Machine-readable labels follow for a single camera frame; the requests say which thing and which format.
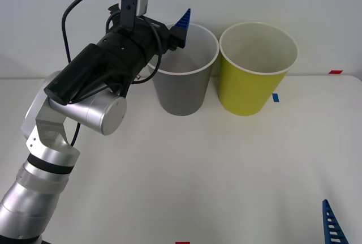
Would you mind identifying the yellow-green plastic waste bin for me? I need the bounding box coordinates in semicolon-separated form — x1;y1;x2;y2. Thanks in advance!
218;22;300;117

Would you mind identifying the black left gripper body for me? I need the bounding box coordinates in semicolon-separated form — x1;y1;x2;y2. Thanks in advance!
134;16;174;66

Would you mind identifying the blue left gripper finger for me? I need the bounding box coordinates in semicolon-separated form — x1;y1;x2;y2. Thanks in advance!
169;8;192;51

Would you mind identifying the grey plastic waste bin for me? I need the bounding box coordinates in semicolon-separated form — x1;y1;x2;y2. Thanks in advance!
146;22;220;117

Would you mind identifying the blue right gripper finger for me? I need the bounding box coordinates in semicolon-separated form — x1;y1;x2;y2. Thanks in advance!
322;199;347;244

